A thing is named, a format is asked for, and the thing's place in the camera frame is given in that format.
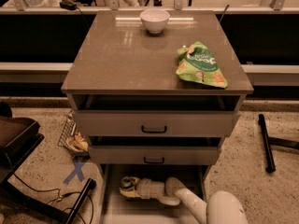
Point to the black stand leg right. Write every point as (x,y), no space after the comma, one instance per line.
(269,141)

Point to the open bottom drawer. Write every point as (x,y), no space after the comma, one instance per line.
(117,209)

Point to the green chip bag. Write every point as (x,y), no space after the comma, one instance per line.
(197,63)

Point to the middle drawer with handle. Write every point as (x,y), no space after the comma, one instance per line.
(156,150)

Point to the blue tape cross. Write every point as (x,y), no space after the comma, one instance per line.
(78,163)

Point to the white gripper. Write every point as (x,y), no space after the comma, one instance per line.
(143,188)

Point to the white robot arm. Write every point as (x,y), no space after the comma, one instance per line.
(222,207)

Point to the white ceramic bowl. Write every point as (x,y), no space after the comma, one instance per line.
(154,20)

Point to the wire basket with items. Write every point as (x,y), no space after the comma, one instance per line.
(71,138)

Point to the drawer with handle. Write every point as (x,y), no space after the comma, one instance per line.
(156,123)
(156,150)

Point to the black power adapter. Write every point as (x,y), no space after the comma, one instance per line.
(68,5)

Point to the grey drawer cabinet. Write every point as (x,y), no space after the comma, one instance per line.
(121,66)

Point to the top drawer with handle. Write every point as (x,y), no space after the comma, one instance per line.
(156,123)

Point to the red bull can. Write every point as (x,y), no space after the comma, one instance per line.
(126,183)

